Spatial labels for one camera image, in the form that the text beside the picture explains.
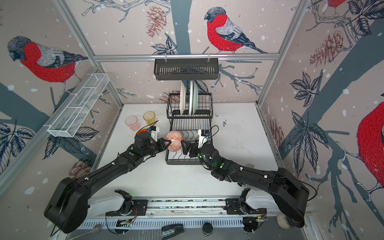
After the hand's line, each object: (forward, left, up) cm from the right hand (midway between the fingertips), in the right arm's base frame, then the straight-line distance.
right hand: (185, 143), depth 77 cm
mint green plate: (+16, -5, +12) cm, 20 cm away
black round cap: (-35, -12, -9) cm, 38 cm away
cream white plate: (+20, +2, +17) cm, 27 cm away
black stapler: (-36, +4, -16) cm, 40 cm away
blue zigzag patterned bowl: (+5, +6, -3) cm, 9 cm away
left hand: (+2, +9, -3) cm, 9 cm away
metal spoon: (-37, +39, -16) cm, 56 cm away
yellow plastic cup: (+26, +30, -10) cm, 41 cm away
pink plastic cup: (+22, +41, -10) cm, 48 cm away
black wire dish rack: (+14, -2, +8) cm, 16 cm away
